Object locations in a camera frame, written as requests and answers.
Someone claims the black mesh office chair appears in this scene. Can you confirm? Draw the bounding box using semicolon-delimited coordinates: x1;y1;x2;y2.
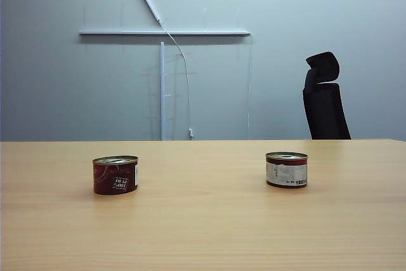
302;51;352;140

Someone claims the vertical white cable duct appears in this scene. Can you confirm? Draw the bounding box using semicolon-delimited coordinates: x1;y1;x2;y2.
159;41;166;141

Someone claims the long horizontal white cable duct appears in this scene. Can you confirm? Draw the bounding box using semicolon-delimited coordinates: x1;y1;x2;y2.
79;29;252;37

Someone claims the white label tomato can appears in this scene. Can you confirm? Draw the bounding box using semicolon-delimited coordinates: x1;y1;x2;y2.
265;151;309;188

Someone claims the dark red tomato can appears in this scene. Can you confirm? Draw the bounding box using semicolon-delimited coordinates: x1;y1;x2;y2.
92;155;140;195

